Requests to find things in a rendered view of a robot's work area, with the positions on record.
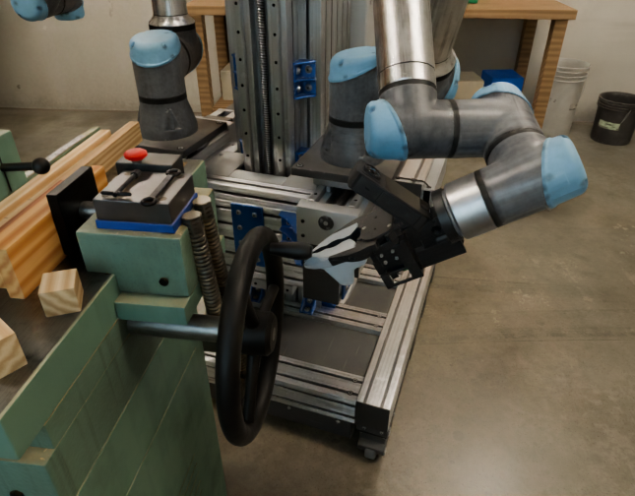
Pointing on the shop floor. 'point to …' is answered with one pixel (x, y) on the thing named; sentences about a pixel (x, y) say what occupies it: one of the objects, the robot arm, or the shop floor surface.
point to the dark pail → (616, 117)
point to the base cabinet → (163, 432)
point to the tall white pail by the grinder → (564, 96)
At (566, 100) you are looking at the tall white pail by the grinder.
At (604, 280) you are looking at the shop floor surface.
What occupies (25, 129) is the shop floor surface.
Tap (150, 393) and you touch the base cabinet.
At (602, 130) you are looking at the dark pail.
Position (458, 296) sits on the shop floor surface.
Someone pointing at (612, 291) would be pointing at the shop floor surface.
